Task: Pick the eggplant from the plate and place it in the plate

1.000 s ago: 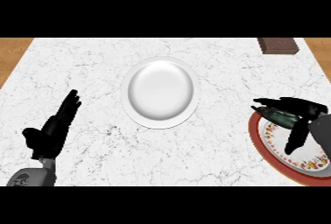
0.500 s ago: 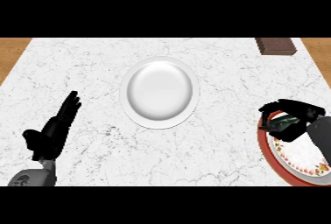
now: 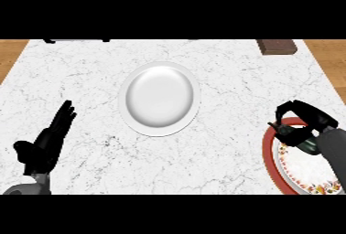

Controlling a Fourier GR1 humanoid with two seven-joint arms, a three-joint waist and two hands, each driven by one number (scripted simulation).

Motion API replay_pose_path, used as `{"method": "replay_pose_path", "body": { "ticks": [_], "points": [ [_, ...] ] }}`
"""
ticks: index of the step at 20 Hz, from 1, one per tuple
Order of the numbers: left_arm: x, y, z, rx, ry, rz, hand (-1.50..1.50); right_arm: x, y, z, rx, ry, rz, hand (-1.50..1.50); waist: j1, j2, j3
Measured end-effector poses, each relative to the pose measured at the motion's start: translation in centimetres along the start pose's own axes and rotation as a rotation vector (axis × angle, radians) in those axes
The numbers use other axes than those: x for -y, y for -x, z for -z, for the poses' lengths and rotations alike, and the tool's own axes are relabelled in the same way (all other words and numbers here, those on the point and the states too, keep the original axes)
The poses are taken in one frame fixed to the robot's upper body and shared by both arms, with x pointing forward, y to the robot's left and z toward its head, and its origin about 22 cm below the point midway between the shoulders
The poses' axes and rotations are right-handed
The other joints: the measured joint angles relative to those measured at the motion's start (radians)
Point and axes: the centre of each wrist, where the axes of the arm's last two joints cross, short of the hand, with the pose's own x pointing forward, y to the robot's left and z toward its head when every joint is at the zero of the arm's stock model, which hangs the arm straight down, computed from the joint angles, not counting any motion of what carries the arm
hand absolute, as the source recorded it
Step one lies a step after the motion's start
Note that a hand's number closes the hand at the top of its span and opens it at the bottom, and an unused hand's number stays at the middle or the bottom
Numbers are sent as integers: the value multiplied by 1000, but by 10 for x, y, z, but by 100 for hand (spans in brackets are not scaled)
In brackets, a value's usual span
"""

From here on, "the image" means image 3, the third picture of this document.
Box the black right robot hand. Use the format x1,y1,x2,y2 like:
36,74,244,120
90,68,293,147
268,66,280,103
266,100,339,147

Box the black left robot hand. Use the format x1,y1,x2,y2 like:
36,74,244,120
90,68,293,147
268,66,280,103
12,100,78,176

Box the dark green eggplant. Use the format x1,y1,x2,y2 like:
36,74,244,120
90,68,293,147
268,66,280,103
268,122,322,155

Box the red rimmed floral plate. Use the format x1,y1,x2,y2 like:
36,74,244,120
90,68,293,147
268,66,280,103
260,116,346,196

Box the white oval plate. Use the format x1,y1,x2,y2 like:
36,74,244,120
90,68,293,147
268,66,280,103
118,60,201,138

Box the brown block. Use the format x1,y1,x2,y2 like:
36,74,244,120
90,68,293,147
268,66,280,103
256,39,299,56

